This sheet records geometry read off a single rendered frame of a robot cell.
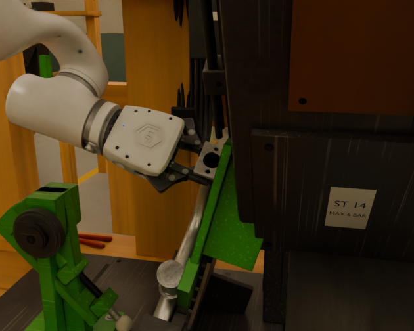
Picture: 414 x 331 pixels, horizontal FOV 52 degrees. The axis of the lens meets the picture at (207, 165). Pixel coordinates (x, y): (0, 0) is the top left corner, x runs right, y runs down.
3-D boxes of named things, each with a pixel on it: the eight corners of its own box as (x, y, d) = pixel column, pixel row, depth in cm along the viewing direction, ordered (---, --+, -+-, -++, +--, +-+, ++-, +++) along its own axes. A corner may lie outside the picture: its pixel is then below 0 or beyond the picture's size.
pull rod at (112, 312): (135, 326, 71) (133, 297, 69) (129, 338, 68) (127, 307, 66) (104, 322, 72) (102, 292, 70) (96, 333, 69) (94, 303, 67)
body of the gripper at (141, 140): (89, 146, 61) (162, 173, 60) (119, 90, 65) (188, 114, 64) (97, 167, 67) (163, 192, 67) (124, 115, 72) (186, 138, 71)
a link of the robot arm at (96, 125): (76, 136, 61) (95, 144, 60) (103, 88, 64) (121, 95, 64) (87, 161, 68) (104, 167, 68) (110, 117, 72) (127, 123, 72)
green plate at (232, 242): (240, 307, 56) (291, 165, 49) (181, 286, 57) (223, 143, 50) (250, 262, 67) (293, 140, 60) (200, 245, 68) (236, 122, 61)
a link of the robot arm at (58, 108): (111, 118, 73) (85, 160, 68) (41, 92, 74) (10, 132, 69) (108, 84, 65) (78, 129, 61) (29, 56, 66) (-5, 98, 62)
